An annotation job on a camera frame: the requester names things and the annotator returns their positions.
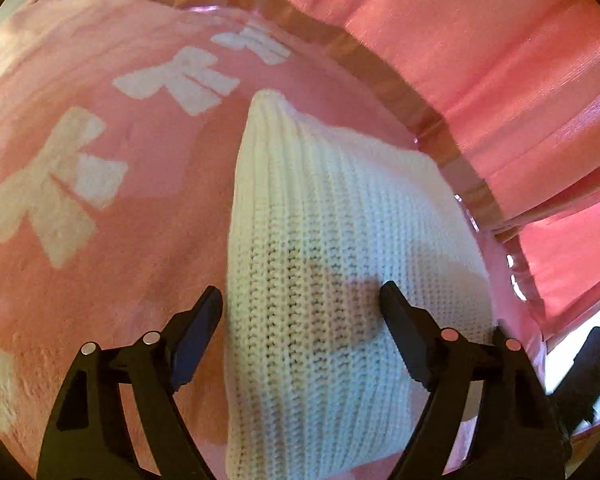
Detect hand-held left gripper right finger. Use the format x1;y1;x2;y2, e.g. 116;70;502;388
379;280;574;480

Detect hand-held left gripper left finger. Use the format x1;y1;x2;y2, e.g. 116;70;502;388
35;285;224;480

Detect white knit sweater red stripes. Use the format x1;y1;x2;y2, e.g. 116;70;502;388
224;88;499;477

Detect pink blanket with white bows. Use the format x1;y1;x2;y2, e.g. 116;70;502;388
0;0;548;480

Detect brown striped fabric band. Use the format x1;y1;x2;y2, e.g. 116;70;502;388
82;0;508;233

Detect pink curtain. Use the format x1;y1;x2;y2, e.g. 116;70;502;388
175;0;600;333

